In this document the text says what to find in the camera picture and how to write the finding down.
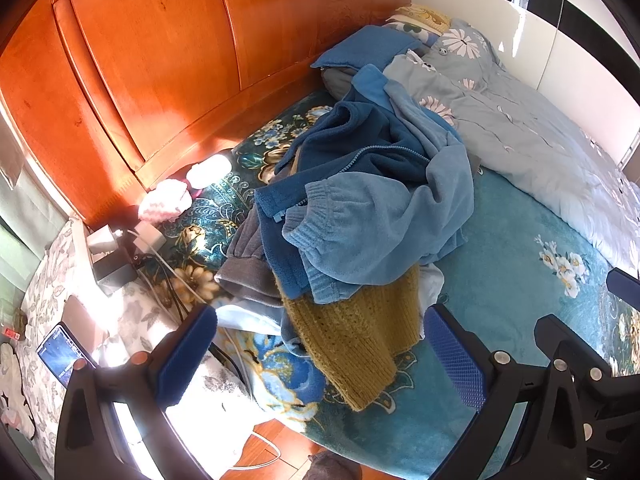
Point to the blue pillow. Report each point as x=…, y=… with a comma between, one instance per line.
x=365, y=50

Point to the teal floral blanket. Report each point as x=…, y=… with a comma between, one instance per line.
x=500, y=285

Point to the yellow pillow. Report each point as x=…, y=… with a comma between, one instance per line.
x=430, y=15

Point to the dark blue fleece zip jacket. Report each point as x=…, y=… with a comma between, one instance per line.
x=360, y=130

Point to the white silky cloth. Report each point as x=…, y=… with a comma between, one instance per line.
x=431, y=285

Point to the pink and white knit cloth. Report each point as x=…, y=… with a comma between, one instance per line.
x=165, y=202

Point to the mustard knit sweater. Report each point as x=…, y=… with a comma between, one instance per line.
x=350, y=340

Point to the dark grey cushion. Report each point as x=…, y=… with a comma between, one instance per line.
x=337, y=82

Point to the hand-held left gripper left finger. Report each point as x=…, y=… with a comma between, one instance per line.
x=184, y=357

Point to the light blue fleece top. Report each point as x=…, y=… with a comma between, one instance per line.
x=415, y=110

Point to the light blue fleece pants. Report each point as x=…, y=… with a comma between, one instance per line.
x=370, y=210

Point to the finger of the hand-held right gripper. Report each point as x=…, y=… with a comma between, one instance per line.
x=626, y=285
x=555, y=332

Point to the smartphone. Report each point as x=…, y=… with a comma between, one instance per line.
x=62, y=355

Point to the orange wooden headboard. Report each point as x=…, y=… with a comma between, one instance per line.
x=150, y=60

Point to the grey fuzzy object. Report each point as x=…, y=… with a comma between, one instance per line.
x=334, y=466

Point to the light blue floral duvet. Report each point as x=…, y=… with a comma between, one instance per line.
x=525, y=135

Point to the floral pillow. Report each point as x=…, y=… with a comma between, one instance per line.
x=415, y=33

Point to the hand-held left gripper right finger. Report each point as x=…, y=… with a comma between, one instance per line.
x=456, y=360

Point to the white charger block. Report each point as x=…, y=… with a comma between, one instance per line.
x=149, y=237
x=102, y=240

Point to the green curtain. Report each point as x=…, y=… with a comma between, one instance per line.
x=30, y=230

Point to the white glossy wardrobe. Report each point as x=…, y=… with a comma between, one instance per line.
x=550, y=25

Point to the grey box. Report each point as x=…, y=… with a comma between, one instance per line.
x=115, y=275

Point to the grey floral nightstand cloth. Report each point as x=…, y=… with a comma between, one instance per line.
x=135, y=310

